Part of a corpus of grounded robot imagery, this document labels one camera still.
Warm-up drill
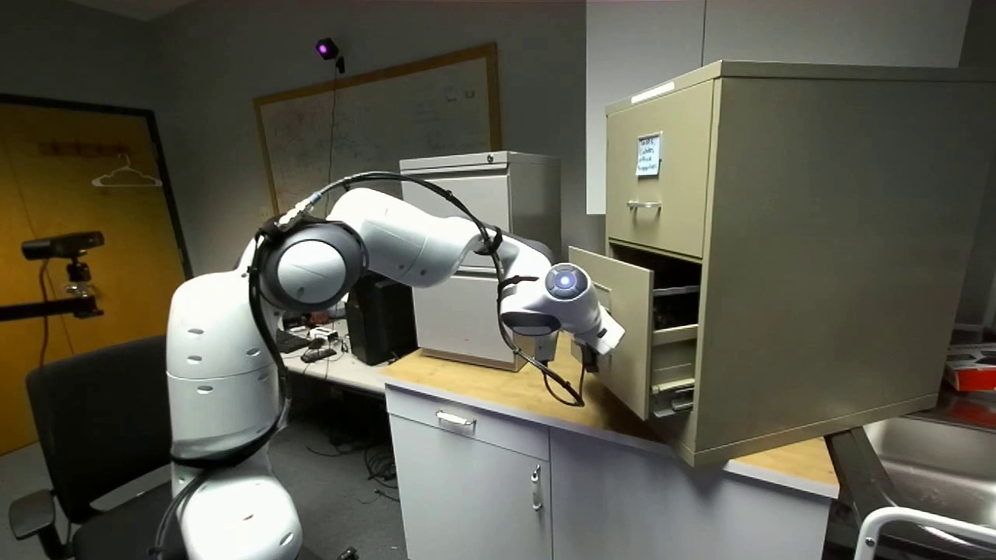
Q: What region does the white desk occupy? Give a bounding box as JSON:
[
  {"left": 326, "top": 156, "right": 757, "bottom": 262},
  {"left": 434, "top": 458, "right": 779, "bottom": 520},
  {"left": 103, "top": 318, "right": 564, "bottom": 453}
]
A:
[{"left": 278, "top": 320, "right": 395, "bottom": 398}]

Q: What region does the white chrome drawer handle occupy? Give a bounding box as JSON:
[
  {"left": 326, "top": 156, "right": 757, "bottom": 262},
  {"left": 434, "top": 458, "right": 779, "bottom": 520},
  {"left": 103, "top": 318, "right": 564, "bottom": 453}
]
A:
[{"left": 434, "top": 407, "right": 482, "bottom": 439}]

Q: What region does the wooden countertop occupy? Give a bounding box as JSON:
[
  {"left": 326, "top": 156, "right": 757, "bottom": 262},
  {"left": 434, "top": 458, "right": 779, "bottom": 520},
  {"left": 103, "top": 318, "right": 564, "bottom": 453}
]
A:
[{"left": 384, "top": 349, "right": 842, "bottom": 500}]

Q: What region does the black computer tower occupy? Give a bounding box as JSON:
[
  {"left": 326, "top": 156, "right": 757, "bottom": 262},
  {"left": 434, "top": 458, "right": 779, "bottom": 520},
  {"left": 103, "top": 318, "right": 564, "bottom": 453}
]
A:
[{"left": 345, "top": 271, "right": 421, "bottom": 366}]

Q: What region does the drawer label holder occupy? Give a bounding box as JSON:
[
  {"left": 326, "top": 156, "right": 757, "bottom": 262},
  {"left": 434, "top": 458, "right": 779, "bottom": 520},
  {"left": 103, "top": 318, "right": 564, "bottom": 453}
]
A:
[{"left": 631, "top": 131, "right": 665, "bottom": 184}]

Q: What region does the closed beige file drawer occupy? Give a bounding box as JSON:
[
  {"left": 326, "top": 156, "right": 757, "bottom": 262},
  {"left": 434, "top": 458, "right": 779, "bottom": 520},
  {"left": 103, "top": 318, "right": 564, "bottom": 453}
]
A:
[{"left": 603, "top": 78, "right": 723, "bottom": 263}]

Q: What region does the camera with purple light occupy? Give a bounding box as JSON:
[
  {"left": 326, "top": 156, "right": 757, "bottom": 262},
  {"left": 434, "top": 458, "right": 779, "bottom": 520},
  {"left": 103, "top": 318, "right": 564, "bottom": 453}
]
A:
[{"left": 310, "top": 35, "right": 349, "bottom": 78}]

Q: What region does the beige file cabinet drawer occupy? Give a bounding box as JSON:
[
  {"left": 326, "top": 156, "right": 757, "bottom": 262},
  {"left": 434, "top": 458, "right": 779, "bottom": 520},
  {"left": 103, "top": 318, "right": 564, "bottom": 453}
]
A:
[{"left": 565, "top": 241, "right": 706, "bottom": 422}]

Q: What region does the grey cabinet door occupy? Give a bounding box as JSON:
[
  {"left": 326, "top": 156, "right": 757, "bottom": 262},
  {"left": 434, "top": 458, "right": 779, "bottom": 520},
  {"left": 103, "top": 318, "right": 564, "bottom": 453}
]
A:
[{"left": 389, "top": 415, "right": 555, "bottom": 560}]

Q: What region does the red box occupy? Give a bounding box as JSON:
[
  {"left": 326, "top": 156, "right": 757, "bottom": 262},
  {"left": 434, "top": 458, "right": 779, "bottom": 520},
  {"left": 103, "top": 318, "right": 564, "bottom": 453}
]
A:
[{"left": 947, "top": 355, "right": 996, "bottom": 398}]

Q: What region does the stainless steel sink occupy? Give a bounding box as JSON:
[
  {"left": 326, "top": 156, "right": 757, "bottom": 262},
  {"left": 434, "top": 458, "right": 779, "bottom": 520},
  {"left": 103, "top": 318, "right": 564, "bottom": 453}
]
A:
[{"left": 825, "top": 412, "right": 996, "bottom": 536}]

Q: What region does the white tubular frame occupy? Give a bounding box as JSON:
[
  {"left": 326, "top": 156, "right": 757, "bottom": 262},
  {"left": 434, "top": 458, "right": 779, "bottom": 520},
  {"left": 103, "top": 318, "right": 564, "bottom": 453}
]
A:
[{"left": 850, "top": 503, "right": 996, "bottom": 560}]

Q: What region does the wire coat hanger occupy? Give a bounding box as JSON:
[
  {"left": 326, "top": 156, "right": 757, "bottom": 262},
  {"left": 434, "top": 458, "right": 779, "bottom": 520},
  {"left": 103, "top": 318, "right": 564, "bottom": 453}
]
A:
[{"left": 87, "top": 159, "right": 169, "bottom": 197}]

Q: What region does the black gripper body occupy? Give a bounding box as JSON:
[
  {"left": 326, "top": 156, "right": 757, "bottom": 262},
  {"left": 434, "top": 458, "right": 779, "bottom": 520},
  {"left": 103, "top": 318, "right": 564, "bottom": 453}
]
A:
[{"left": 571, "top": 333, "right": 607, "bottom": 376}]

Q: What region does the beige metal file cabinet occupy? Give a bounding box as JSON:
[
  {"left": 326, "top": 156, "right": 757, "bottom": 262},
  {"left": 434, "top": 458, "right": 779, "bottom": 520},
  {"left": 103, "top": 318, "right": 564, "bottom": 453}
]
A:
[{"left": 565, "top": 57, "right": 996, "bottom": 472}]

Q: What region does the grey metal file cabinet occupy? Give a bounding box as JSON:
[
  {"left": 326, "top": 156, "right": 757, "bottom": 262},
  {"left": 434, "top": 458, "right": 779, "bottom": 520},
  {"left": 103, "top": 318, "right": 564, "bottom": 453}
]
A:
[{"left": 395, "top": 147, "right": 564, "bottom": 374}]

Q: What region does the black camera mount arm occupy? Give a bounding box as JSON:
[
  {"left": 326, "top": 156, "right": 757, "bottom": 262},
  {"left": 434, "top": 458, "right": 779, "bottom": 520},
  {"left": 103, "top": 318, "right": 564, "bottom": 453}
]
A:
[{"left": 0, "top": 255, "right": 106, "bottom": 327}]

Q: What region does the white chrome door handle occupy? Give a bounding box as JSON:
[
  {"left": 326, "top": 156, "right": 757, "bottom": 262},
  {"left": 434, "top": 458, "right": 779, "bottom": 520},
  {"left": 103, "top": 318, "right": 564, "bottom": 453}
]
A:
[{"left": 530, "top": 460, "right": 548, "bottom": 523}]

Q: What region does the black office chair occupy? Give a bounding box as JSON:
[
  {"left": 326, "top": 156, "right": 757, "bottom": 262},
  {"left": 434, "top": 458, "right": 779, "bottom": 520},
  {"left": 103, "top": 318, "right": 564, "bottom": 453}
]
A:
[{"left": 6, "top": 333, "right": 179, "bottom": 560}]

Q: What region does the silver closed drawer handle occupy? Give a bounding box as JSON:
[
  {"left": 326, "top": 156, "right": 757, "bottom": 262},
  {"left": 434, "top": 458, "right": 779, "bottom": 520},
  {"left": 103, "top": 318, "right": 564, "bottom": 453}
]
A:
[{"left": 625, "top": 197, "right": 665, "bottom": 224}]

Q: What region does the plain grey cabinet panel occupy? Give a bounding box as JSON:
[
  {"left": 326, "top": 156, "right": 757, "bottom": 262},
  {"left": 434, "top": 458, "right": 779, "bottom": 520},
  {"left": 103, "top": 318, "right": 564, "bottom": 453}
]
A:
[{"left": 548, "top": 432, "right": 834, "bottom": 560}]

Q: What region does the wood framed whiteboard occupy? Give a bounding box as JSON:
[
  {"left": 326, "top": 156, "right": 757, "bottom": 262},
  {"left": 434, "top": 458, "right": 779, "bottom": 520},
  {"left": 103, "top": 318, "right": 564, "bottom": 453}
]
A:
[{"left": 253, "top": 40, "right": 503, "bottom": 218}]

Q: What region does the black stereo camera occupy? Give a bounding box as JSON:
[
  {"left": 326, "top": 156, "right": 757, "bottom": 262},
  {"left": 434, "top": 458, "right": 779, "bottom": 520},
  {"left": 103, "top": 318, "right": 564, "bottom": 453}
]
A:
[{"left": 17, "top": 228, "right": 108, "bottom": 263}]

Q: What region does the grey cabinet drawer front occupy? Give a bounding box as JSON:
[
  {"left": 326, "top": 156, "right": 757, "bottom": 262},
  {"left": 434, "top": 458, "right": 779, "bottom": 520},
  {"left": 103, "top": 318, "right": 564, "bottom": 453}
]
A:
[{"left": 385, "top": 387, "right": 555, "bottom": 460}]

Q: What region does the grey base cabinet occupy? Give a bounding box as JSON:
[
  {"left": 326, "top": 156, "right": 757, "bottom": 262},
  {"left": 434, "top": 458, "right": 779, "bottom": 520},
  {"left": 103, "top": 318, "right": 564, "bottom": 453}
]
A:
[{"left": 384, "top": 383, "right": 839, "bottom": 560}]

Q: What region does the orange door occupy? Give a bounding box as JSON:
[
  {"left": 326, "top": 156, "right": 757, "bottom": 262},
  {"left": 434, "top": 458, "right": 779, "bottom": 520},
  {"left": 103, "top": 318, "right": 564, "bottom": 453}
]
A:
[{"left": 0, "top": 93, "right": 193, "bottom": 460}]

